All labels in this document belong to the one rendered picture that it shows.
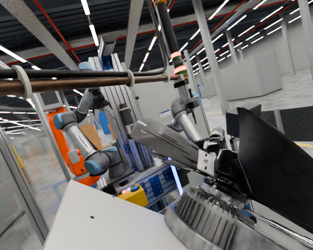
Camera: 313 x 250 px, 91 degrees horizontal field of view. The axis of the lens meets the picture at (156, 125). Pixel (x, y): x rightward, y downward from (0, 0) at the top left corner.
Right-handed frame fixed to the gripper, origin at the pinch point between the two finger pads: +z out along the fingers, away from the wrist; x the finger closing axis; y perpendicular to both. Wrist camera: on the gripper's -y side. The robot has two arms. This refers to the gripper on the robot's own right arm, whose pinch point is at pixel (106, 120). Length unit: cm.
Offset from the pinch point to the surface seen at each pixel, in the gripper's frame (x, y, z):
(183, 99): -22, -52, 2
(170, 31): -25, -52, -21
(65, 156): 94, 353, 53
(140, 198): -0.2, -19.4, 44.6
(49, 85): 11, -77, -6
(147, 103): -79, 128, -4
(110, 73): 3, -71, -7
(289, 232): -22, -77, 38
